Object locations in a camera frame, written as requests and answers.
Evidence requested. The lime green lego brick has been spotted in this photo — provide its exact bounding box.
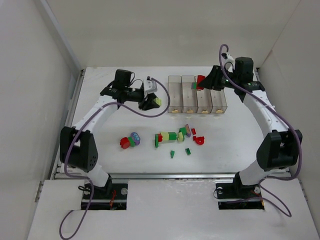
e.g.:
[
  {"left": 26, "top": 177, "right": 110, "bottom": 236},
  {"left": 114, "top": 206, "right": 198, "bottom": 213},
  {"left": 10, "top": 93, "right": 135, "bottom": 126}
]
[{"left": 154, "top": 97, "right": 162, "bottom": 107}]

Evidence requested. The red lego brick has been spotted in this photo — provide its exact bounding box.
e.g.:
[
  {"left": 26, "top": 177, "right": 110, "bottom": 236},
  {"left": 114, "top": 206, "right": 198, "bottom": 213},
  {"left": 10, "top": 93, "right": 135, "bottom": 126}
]
[{"left": 196, "top": 75, "right": 206, "bottom": 91}]

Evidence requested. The green yellow lego assembly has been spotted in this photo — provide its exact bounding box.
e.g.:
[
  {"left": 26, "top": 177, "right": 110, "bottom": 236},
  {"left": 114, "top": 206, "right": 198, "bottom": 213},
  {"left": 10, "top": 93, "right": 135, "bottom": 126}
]
[{"left": 154, "top": 131, "right": 178, "bottom": 148}]

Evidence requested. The multicolour lego stack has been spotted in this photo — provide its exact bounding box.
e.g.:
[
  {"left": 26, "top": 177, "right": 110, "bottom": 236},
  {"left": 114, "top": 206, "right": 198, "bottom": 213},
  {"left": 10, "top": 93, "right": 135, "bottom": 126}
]
[{"left": 119, "top": 132, "right": 141, "bottom": 150}]

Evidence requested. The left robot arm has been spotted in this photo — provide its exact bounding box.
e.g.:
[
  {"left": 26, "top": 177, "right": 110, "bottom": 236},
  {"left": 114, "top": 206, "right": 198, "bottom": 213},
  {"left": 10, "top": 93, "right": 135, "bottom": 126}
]
[{"left": 60, "top": 69, "right": 160, "bottom": 193}]

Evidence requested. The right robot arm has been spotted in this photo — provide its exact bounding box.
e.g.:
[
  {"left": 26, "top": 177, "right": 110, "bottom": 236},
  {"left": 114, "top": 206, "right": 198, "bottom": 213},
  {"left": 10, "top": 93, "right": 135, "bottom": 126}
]
[{"left": 199, "top": 53, "right": 302, "bottom": 193}]

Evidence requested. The clear bin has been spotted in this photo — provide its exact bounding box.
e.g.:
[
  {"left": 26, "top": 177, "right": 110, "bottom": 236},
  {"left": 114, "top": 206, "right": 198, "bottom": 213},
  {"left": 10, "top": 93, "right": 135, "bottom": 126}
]
[
  {"left": 181, "top": 75, "right": 198, "bottom": 114},
  {"left": 167, "top": 75, "right": 183, "bottom": 114},
  {"left": 208, "top": 74, "right": 228, "bottom": 114},
  {"left": 195, "top": 75, "right": 213, "bottom": 114}
]

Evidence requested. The green purple yellow lego cluster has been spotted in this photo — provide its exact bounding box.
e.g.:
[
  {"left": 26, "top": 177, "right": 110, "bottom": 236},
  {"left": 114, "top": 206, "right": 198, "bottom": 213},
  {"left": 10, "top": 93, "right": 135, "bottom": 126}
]
[{"left": 177, "top": 124, "right": 192, "bottom": 143}]

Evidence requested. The small green lego left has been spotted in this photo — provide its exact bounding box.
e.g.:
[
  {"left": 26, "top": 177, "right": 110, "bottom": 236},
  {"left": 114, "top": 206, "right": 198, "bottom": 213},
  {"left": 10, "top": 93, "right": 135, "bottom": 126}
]
[{"left": 170, "top": 150, "right": 175, "bottom": 159}]

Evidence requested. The small green lego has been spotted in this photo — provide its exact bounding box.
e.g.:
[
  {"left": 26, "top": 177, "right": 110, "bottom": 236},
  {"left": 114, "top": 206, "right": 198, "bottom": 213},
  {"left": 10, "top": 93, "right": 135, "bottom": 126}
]
[
  {"left": 170, "top": 150, "right": 175, "bottom": 159},
  {"left": 185, "top": 148, "right": 191, "bottom": 156}
]

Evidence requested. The red round lego piece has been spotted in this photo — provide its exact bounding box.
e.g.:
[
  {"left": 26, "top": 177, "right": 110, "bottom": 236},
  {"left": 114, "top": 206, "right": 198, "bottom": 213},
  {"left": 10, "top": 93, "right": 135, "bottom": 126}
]
[{"left": 192, "top": 135, "right": 205, "bottom": 146}]

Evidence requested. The small green lego right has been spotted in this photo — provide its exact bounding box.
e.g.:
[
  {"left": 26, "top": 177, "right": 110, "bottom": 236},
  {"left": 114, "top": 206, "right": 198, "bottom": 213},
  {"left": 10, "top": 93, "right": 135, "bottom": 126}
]
[{"left": 185, "top": 148, "right": 191, "bottom": 156}]

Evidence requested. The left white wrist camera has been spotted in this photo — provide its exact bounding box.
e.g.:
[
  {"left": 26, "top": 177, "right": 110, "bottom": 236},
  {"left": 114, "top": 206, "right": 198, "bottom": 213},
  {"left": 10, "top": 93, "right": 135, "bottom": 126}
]
[{"left": 143, "top": 76, "right": 158, "bottom": 95}]

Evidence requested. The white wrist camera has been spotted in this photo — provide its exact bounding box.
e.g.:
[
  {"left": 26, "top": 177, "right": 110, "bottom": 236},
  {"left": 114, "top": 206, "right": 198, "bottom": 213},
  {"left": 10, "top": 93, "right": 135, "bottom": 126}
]
[
  {"left": 221, "top": 52, "right": 235, "bottom": 65},
  {"left": 143, "top": 76, "right": 158, "bottom": 95}
]

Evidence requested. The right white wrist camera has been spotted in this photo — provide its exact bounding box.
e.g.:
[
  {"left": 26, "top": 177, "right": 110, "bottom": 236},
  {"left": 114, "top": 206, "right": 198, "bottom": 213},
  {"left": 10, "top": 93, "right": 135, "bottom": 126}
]
[{"left": 221, "top": 52, "right": 235, "bottom": 65}]

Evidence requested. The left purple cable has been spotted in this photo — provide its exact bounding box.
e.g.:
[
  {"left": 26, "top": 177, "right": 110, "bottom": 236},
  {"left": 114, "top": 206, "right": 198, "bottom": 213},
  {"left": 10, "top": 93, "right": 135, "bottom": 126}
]
[{"left": 59, "top": 76, "right": 172, "bottom": 240}]

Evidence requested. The purple cable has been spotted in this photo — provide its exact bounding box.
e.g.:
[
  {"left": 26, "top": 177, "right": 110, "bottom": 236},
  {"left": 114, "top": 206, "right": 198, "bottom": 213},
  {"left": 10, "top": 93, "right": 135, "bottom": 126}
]
[
  {"left": 218, "top": 44, "right": 303, "bottom": 218},
  {"left": 59, "top": 76, "right": 172, "bottom": 240}
]

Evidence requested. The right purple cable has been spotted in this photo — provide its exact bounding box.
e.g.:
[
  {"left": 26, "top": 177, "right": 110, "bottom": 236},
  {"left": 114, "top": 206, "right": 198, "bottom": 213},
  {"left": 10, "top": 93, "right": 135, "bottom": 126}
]
[{"left": 218, "top": 44, "right": 303, "bottom": 218}]

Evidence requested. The aluminium rail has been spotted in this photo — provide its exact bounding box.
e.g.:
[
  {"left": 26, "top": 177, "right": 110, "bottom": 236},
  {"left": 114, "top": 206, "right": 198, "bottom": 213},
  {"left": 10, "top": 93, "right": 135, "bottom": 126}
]
[{"left": 50, "top": 168, "right": 291, "bottom": 180}]

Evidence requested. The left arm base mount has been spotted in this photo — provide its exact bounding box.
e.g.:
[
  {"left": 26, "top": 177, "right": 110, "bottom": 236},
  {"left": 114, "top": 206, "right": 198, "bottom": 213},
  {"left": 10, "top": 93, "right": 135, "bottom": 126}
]
[{"left": 78, "top": 183, "right": 128, "bottom": 211}]

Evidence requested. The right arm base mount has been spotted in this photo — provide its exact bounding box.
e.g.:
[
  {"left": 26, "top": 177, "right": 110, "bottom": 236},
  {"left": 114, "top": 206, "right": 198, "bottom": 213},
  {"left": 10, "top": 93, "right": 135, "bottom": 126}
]
[{"left": 214, "top": 182, "right": 265, "bottom": 210}]

